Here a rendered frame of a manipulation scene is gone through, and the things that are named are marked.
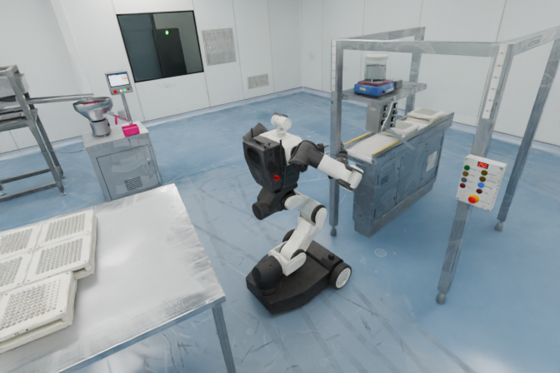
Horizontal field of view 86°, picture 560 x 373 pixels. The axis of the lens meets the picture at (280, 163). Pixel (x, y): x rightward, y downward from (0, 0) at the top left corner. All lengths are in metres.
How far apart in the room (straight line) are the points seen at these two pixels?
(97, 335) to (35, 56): 5.31
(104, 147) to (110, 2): 3.29
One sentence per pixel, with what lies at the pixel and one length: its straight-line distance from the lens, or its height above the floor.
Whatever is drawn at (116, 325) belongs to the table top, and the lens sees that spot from 1.44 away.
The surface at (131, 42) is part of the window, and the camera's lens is 6.36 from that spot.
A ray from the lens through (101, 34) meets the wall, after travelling 6.30.
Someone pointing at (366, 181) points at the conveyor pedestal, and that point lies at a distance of 2.56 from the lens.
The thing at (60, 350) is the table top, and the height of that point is 0.82.
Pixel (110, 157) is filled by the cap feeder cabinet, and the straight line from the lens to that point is 3.66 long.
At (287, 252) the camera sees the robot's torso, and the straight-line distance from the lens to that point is 2.21.
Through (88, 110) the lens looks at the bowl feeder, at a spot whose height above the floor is 1.08.
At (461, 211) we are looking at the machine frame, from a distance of 2.02.
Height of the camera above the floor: 1.84
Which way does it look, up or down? 26 degrees down
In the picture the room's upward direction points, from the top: 4 degrees counter-clockwise
